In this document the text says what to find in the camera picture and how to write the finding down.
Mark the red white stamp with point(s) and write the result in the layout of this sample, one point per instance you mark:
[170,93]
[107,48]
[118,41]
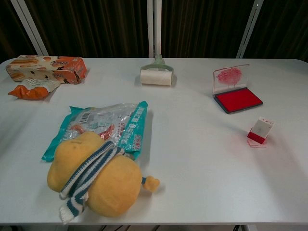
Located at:
[263,127]

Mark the green lint roller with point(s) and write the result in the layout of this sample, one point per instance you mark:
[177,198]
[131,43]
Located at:
[156,78]

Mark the teal clear snack bag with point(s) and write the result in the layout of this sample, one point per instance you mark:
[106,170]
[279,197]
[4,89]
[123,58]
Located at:
[96,118]

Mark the yellow plush toy with scarf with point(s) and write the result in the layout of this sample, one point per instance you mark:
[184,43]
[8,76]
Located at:
[115,183]

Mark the red ink pad case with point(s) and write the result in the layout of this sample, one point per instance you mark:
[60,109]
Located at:
[237,99]

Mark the black curtain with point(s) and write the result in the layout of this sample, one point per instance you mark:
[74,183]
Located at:
[96,24]

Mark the orange biscuit package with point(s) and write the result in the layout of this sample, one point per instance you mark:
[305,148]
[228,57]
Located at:
[48,69]

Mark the small orange snack wrapper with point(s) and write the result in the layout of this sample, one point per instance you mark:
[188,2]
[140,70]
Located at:
[29,92]

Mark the white frame post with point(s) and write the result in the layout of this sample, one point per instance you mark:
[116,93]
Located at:
[155,26]
[29,26]
[249,29]

